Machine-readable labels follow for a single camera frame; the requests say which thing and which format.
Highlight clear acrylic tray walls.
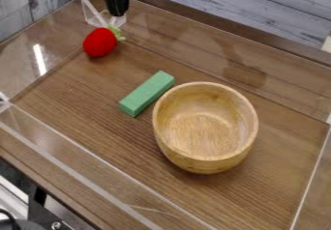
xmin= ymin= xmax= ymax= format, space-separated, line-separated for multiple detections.
xmin=0 ymin=2 xmax=331 ymax=230

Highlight red plush strawberry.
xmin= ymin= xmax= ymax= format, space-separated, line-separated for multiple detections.
xmin=83 ymin=25 xmax=126 ymax=58

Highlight wooden bowl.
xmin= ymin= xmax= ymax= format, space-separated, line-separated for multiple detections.
xmin=153 ymin=81 xmax=259 ymax=174

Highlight black table leg bracket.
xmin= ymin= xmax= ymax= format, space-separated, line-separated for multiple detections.
xmin=27 ymin=187 xmax=74 ymax=230

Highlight green rectangular block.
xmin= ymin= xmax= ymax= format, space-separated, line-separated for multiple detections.
xmin=119 ymin=71 xmax=174 ymax=117

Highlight clear acrylic corner bracket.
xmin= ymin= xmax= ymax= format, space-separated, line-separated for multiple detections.
xmin=82 ymin=0 xmax=127 ymax=36

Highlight black cable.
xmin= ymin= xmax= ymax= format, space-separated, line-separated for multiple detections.
xmin=0 ymin=209 xmax=19 ymax=230

